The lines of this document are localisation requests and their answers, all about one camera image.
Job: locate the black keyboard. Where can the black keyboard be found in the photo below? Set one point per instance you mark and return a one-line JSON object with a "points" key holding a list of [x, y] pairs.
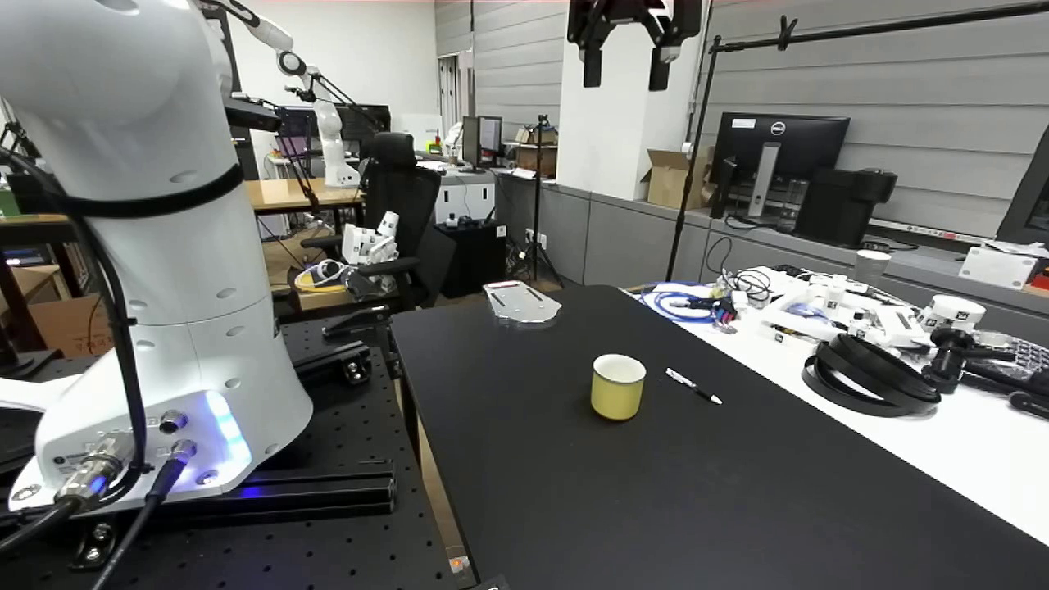
{"points": [[1016, 365]]}

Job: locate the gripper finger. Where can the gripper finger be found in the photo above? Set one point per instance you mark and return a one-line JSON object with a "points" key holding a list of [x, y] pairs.
{"points": [[592, 65], [660, 72]]}

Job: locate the white drawer cabinet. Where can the white drawer cabinet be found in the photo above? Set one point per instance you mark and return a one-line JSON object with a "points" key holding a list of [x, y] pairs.
{"points": [[463, 197]]}

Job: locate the black computer case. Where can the black computer case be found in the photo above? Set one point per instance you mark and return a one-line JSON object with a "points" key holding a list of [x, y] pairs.
{"points": [[474, 258]]}

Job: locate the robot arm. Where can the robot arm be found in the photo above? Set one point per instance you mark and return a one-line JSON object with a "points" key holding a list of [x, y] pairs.
{"points": [[164, 246]]}

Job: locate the open cardboard box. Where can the open cardboard box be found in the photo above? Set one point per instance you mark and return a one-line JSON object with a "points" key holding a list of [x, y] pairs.
{"points": [[668, 180]]}

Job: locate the silver metal plate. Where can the silver metal plate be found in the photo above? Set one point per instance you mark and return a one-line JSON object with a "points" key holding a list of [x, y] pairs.
{"points": [[524, 301]]}

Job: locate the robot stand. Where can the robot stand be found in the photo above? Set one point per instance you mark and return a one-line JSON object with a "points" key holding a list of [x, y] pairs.
{"points": [[344, 459]]}

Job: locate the white paper cup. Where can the white paper cup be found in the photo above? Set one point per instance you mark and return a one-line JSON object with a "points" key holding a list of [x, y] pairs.
{"points": [[870, 266]]}

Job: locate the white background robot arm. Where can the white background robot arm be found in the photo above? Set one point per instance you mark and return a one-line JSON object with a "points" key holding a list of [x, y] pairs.
{"points": [[332, 131]]}

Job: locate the black office chair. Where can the black office chair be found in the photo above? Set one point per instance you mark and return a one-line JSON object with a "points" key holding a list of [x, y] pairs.
{"points": [[403, 205]]}

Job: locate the white robot parts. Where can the white robot parts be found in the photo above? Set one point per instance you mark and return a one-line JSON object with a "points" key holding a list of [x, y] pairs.
{"points": [[367, 244]]}

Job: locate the black boom stand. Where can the black boom stand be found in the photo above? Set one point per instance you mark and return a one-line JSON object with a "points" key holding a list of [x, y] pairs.
{"points": [[692, 164]]}

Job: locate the coil of black belt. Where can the coil of black belt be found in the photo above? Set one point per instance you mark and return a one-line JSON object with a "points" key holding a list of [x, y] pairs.
{"points": [[877, 385]]}

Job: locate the heap of white devices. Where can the heap of white devices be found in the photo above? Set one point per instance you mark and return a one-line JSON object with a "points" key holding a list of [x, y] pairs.
{"points": [[836, 315]]}

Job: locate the black monitor with silver stand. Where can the black monitor with silver stand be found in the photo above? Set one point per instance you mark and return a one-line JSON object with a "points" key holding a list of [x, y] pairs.
{"points": [[778, 143]]}

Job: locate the camera on mount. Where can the camera on mount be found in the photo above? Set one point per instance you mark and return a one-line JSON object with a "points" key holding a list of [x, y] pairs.
{"points": [[252, 115]]}

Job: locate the black and white pen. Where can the black and white pen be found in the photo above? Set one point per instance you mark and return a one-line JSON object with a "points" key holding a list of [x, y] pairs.
{"points": [[692, 386]]}

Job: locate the white round device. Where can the white round device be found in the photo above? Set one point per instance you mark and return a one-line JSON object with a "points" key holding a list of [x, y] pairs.
{"points": [[952, 313]]}

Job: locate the yellow cup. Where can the yellow cup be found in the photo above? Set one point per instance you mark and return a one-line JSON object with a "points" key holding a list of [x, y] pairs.
{"points": [[616, 400]]}

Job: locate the brown cardboard box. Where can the brown cardboard box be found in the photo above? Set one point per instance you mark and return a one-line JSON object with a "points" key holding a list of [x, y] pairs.
{"points": [[70, 324]]}

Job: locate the wooden table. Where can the wooden table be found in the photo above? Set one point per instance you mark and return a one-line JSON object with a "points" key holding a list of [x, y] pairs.
{"points": [[283, 195]]}

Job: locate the black tripod stand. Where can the black tripod stand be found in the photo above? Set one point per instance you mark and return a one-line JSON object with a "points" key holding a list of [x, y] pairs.
{"points": [[538, 205]]}

